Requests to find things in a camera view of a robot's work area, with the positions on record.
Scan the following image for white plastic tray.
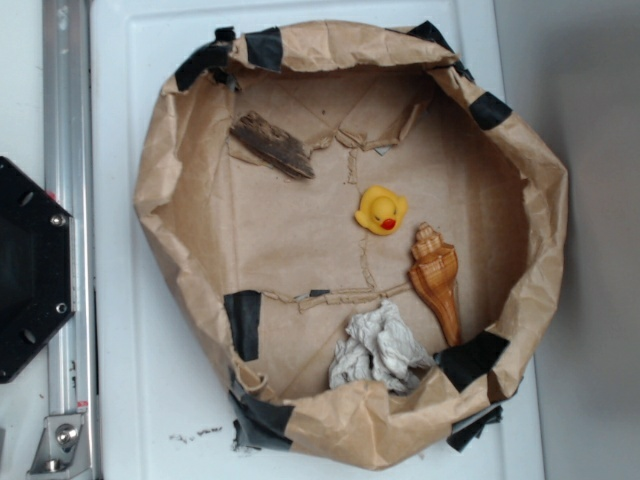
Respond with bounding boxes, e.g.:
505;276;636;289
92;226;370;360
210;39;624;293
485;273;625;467
87;0;547;480

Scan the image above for metal corner bracket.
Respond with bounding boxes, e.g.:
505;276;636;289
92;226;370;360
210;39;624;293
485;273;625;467
25;413;92;479

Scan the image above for dark wood chip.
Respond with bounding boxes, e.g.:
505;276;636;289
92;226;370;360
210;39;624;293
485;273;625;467
230;111;315;179

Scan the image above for crumpled white paper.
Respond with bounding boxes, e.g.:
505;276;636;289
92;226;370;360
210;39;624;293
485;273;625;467
328;300;435;395

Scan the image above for yellow rubber duck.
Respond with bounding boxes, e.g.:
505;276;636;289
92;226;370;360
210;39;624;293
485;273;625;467
354;185;408;236

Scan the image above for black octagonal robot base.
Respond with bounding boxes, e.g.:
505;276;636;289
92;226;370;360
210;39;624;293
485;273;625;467
0;157;74;384

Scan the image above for aluminium extrusion rail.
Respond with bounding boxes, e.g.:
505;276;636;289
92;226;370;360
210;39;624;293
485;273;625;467
42;1;102;479

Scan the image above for brown conch shell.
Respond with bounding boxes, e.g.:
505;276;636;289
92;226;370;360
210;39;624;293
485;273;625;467
409;222;462;347

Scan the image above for brown paper bag tray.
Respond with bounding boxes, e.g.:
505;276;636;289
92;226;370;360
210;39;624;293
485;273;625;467
134;21;568;470

